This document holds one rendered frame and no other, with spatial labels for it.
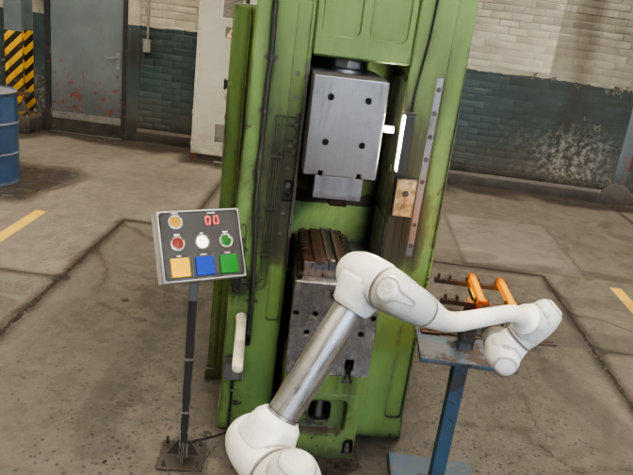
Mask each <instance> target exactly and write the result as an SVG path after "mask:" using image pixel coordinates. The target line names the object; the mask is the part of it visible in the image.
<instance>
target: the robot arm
mask: <svg viewBox="0 0 633 475"><path fill-rule="evenodd" d="M336 280H337V284H336V288H335V292H334V299H335V301H334V303H333V305H332V307H331V308H330V310H329V311H328V313H327V314H326V316H325V318H324V319H323V321H322V322H321V323H320V324H319V326H318V328H317V329H316V331H315V333H314V334H313V336H312V338H311V339H310V341H309V342H308V344H307V345H306V347H305V349H304V350H303V352H302V353H301V355H300V357H299V359H298V360H297V362H296V363H295V365H294V366H293V368H292V369H291V370H290V372H289V373H288V375H287V376H286V378H285V380H284V382H283V383H282V385H281V386H280V388H279V390H278V391H277V393H276V394H275V396H274V397H273V399H272V401H271V402H270V404H264V405H261V406H258V407H257V408H256V409H255V410H254V411H253V412H251V413H249V414H245V415H243V416H241V417H239V418H237V419H236V420H234V421H233V423H232V424H231V425H230V426H229V428H228V430H227V432H226V435H225V447H226V451H227V454H228V457H229V460H230V462H231V464H232V465H233V467H234V469H235V471H236V472H237V474H238V475H321V472H320V469H319V466H318V464H317V461H316V460H315V458H314V457H313V456H312V455H311V454H310V453H308V452H307V451H305V450H301V449H297V448H296V444H297V440H298V437H299V435H300V433H299V425H298V421H299V420H300V418H301V416H302V414H303V413H304V411H305V410H306V408H307V407H308V405H309V403H310V402H311V400H312V399H313V397H314V396H315V394H316V393H317V391H318V390H319V388H320V387H321V385H322V383H323V382H324V380H325V379H326V377H327V376H328V374H329V372H330V371H331V369H332V368H333V366H334V364H335V362H336V361H337V359H338V358H339V356H340V355H341V353H342V351H343V350H344V349H345V348H346V346H347V345H348V343H349V341H350V339H351V338H352V336H353V335H354V333H355V331H356V330H357V328H358V327H359V325H360V323H361V322H362V320H363V319H367V318H369V317H370V316H371V315H372V314H373V313H375V312H376V311H377V310H380V311H382V312H383V313H386V314H388V315H390V316H393V317H395V318H398V319H400V320H402V321H405V322H407V323H410V324H412V325H415V326H418V327H424V328H429V329H432V330H436V331H441V332H447V333H456V332H464V331H469V330H474V329H478V328H479V329H480V330H481V331H482V342H483V345H484V354H485V357H486V360H487V362H488V364H489V366H490V367H491V368H492V369H493V370H494V371H495V372H496V373H497V374H499V375H501V376H510V375H512V374H514V372H516V371H517V369H518V367H519V365H520V362H521V360H522V358H523V357H524V356H525V354H526V353H527V352H528V351H529V350H531V349H532V348H533V347H535V346H537V345H538V344H540V343H541V342H543V341H544V340H545V339H546V338H547V337H549V336H550V335H551V334H552V333H553V332H554V331H555V330H556V329H557V327H558V326H559V324H560V322H561V320H562V313H561V311H560V310H559V309H558V307H557V306H556V305H555V304H554V303H553V301H551V300H547V299H543V300H539V301H537V302H535V303H524V304H521V305H513V304H508V305H500V306H493V307H487V308H482V306H481V304H479V309H474V310H468V311H461V312H451V311H448V310H446V309H445V308H444V307H443V306H442V305H441V304H440V303H439V302H438V301H437V300H436V298H435V297H433V296H432V295H431V294H430V293H428V291H427V290H426V289H425V288H423V287H421V286H419V285H418V283H416V282H415V281H414V280H413V279H411V278H410V277H409V276H408V275H407V274H405V273H404V272H403V271H401V270H399V269H398V268H396V267H395V266H394V265H393V264H391V263H390V262H388V261H386V260H384V259H383V258H381V257H379V256H377V255H374V254H371V253H367V252H351V253H348V254H346V255H344V256H343V257H342V258H341V259H340V261H339V262H338V264H337V267H336ZM506 322H510V323H511V325H509V326H508V325H507V324H506Z"/></svg>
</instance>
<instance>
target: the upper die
mask: <svg viewBox="0 0 633 475"><path fill-rule="evenodd" d="M308 178H309V183H310V188H311V191H312V196H313V197H317V198H326V199H335V200H346V201H355V202H360V199H361V192H362V185H363V179H360V177H359V175H358V174H357V177H356V179H353V178H344V177H334V176H325V175H322V174H321V171H318V175H315V174H308Z"/></svg>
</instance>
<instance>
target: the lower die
mask: <svg viewBox="0 0 633 475"><path fill-rule="evenodd" d="M323 229H330V232H331V236H332V239H333V246H334V249H335V253H336V257H337V263H330V258H329V254H328V249H327V245H326V241H325V237H324V233H323ZM306 234H307V240H308V247H309V252H310V253H309V254H308V251H307V250H303V251H302V256H301V265H302V272H303V276H315V277H327V278H336V267H337V264H338V262H339V261H340V259H341V258H342V257H343V256H344V253H345V252H346V251H347V249H346V250H345V251H344V252H343V250H344V249H345V248H346V246H344V247H343V248H342V246H343V245H344V244H345V242H343V244H341V242H342V241H344V239H342V240H341V241H340V239H341V238H342V236H341V237H339V236H340V235H342V233H341V231H337V230H332V228H323V227H320V229H313V228H309V230H306ZM321 274H324V275H323V276H321Z"/></svg>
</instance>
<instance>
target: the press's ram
mask: <svg viewBox="0 0 633 475"><path fill-rule="evenodd" d="M389 87H390V83H389V82H387V81H386V80H385V79H383V78H382V77H380V76H379V75H378V74H376V73H374V72H370V71H363V73H362V74H345V73H339V72H334V71H331V70H329V66H323V65H315V64H311V65H310V73H309V82H308V90H307V98H306V107H305V115H304V123H303V131H302V140H301V148H300V162H301V166H302V171H303V173H306V174H315V175H318V171H321V174H322V175H325V176H334V177H344V178H353V179H356V177H357V174H358V175H359V177H360V179H363V180H372V181H375V177H376V171H377V166H378V159H379V153H380V147H381V135H382V132H383V133H392V134H394V129H395V127H394V126H393V125H391V124H383V123H384V117H385V111H386V105H387V99H388V92H389Z"/></svg>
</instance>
